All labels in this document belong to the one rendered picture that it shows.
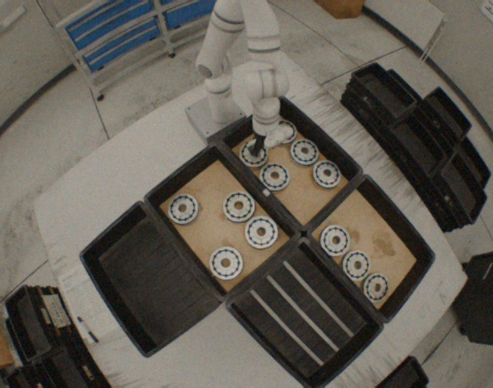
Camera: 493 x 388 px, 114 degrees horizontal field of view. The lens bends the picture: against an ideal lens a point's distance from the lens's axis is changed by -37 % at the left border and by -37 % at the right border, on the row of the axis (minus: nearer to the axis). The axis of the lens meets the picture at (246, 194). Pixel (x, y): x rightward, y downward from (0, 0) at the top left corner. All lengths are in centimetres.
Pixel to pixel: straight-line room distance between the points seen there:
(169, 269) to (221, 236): 20
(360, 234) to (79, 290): 113
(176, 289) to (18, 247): 207
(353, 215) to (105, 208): 98
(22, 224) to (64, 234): 145
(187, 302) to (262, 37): 75
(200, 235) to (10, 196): 245
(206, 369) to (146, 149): 94
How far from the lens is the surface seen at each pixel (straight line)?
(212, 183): 86
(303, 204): 84
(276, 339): 83
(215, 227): 81
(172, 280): 83
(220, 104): 92
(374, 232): 91
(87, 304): 115
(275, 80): 57
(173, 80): 240
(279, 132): 69
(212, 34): 68
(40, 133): 300
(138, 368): 110
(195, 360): 100
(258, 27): 52
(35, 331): 178
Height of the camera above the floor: 162
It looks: 72 degrees down
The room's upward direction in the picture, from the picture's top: 1 degrees counter-clockwise
